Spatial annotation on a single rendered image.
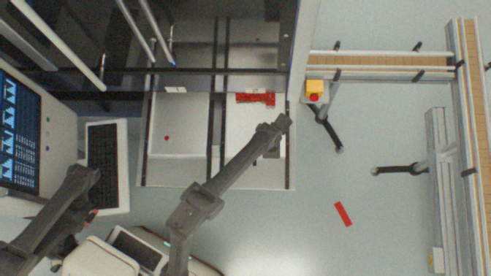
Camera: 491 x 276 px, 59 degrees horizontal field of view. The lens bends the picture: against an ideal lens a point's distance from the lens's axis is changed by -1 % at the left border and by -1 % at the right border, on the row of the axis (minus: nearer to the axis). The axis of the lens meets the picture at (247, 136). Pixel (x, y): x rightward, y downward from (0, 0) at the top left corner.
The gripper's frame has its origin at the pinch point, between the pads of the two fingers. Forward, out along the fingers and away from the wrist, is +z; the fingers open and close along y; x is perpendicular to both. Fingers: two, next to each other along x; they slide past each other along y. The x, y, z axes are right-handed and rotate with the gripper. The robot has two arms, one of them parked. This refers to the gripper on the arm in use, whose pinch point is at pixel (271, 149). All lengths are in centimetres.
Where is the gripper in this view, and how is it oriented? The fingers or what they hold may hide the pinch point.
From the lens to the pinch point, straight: 172.8
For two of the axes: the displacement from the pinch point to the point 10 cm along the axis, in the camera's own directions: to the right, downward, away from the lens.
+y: 0.2, -9.7, 2.3
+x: -10.0, -0.1, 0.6
